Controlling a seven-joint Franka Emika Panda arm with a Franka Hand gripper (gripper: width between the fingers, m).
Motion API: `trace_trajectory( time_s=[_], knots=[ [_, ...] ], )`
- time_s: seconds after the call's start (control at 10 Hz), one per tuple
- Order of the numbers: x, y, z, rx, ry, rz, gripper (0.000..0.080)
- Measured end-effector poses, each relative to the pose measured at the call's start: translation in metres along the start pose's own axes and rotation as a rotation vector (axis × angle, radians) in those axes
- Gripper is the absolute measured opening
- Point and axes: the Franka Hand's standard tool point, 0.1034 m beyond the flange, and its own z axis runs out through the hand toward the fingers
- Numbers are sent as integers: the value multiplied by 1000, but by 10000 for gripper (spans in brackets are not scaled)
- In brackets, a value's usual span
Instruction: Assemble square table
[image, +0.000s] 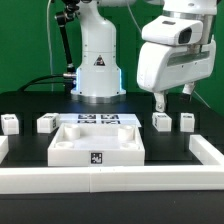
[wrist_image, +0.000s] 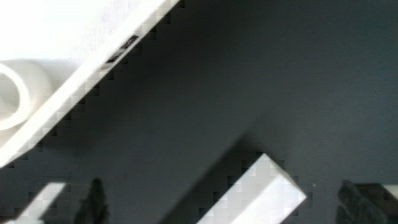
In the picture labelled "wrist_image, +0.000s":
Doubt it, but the white U-shaped obstacle fence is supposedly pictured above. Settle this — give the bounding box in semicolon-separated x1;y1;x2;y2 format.
195;154;307;224

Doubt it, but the white square tabletop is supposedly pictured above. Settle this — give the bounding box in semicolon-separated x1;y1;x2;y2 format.
0;0;181;168

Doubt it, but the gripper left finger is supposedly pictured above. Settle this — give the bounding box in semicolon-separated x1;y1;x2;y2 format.
74;178;110;224

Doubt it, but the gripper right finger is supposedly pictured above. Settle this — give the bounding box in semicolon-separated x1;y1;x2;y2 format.
335;180;398;224

